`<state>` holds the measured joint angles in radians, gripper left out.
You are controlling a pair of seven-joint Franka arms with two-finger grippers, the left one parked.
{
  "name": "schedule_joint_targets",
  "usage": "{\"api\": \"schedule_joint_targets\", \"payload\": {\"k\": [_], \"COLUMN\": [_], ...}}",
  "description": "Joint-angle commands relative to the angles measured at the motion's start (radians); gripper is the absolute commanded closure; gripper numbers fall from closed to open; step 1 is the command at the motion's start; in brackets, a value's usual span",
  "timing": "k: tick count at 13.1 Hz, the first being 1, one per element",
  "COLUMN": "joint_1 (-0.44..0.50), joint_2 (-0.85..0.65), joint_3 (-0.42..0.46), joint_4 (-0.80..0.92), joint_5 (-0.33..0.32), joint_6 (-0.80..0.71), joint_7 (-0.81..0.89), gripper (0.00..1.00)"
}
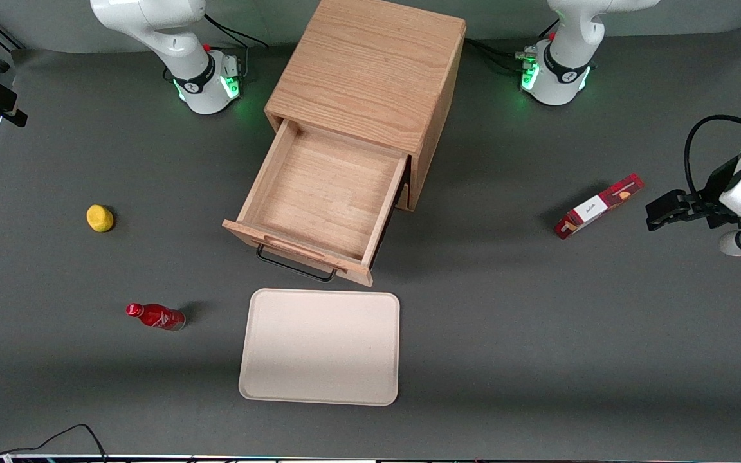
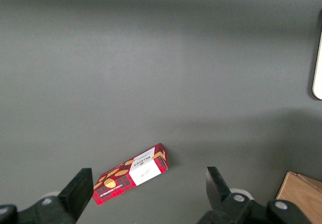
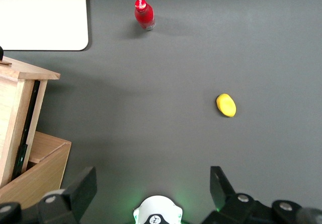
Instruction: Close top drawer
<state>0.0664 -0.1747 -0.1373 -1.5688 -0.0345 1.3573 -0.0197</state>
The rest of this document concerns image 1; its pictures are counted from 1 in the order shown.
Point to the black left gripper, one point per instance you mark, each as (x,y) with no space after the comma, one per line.
(722,181)

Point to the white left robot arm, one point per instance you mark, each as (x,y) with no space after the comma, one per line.
(563,74)

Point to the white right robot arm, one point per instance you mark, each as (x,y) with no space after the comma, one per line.
(184,61)

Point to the wooden drawer cabinet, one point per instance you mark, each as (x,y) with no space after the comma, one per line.
(370,64)

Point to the red and white carton box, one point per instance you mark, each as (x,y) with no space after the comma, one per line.
(595,207)

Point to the yellow lemon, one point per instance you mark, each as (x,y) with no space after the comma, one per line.
(100,218)

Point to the red bottle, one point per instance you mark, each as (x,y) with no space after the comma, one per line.
(158,316)

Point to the beige rectangular tray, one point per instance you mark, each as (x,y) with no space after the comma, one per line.
(322,350)

